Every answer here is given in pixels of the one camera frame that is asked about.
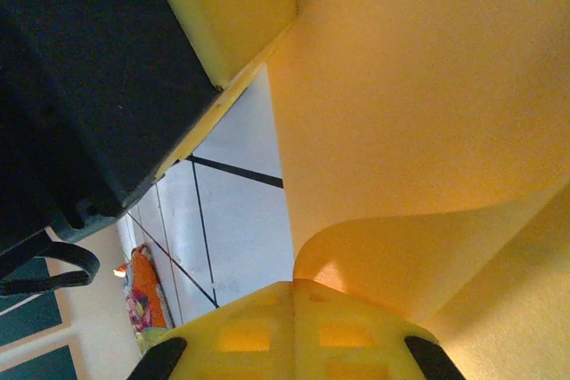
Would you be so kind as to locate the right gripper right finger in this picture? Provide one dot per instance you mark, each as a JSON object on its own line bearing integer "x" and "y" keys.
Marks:
{"x": 307, "y": 322}

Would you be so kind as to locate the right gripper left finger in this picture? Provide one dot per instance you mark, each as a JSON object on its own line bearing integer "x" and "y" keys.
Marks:
{"x": 267, "y": 304}

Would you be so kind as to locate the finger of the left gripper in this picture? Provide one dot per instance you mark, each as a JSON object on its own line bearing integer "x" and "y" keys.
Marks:
{"x": 231, "y": 91}
{"x": 222, "y": 6}

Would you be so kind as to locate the yellow paper sheet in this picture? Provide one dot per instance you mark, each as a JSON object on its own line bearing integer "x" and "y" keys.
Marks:
{"x": 401, "y": 108}

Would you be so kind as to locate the colourful snack bag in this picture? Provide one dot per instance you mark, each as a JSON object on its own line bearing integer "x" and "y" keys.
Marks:
{"x": 147, "y": 291}

